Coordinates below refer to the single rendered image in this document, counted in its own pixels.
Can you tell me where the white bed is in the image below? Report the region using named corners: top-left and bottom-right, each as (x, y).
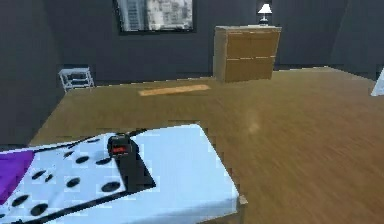
top-left (0, 123), bottom-right (249, 224)

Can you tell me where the wooden chest of drawers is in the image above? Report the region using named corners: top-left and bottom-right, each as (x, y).
top-left (212, 25), bottom-right (283, 84)

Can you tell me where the black framed window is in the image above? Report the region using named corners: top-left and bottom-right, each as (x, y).
top-left (113, 0), bottom-right (197, 36)

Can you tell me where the small white shelf rack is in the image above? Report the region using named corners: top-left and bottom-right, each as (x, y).
top-left (58, 66), bottom-right (96, 93)

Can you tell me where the white table lamp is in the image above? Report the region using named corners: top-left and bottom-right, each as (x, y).
top-left (257, 3), bottom-right (273, 27)

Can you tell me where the white black-dotted blanket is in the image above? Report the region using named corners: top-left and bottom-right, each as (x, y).
top-left (0, 129), bottom-right (157, 224)

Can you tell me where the white slanted object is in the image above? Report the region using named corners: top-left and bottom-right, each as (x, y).
top-left (370, 67), bottom-right (384, 98)

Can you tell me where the purple pillow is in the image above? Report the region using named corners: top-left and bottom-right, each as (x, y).
top-left (0, 149), bottom-right (36, 205)

